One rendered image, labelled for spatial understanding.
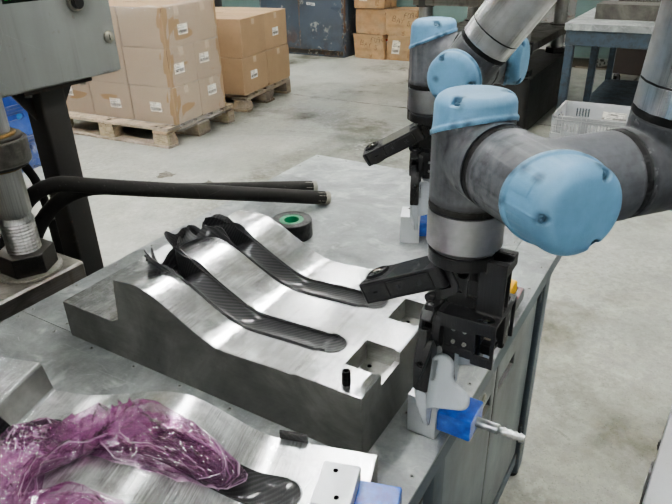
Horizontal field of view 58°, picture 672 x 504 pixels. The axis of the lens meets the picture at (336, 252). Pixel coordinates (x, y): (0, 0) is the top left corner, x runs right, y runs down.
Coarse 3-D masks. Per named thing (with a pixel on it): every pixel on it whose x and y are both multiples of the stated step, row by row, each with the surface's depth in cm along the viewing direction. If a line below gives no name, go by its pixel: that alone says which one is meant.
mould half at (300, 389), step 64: (192, 256) 85; (320, 256) 94; (128, 320) 82; (192, 320) 77; (320, 320) 79; (384, 320) 78; (192, 384) 81; (256, 384) 73; (320, 384) 67; (384, 384) 70
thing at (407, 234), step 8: (408, 208) 118; (408, 216) 114; (424, 216) 117; (400, 224) 115; (408, 224) 115; (424, 224) 115; (400, 232) 116; (408, 232) 116; (416, 232) 115; (424, 232) 116; (400, 240) 117; (408, 240) 116; (416, 240) 116
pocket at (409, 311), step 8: (400, 304) 81; (408, 304) 82; (416, 304) 82; (424, 304) 81; (392, 312) 79; (400, 312) 82; (408, 312) 83; (416, 312) 82; (400, 320) 82; (408, 320) 82; (416, 320) 82
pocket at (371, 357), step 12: (360, 348) 73; (372, 348) 74; (384, 348) 73; (348, 360) 71; (360, 360) 74; (372, 360) 75; (384, 360) 74; (396, 360) 72; (372, 372) 73; (384, 372) 73
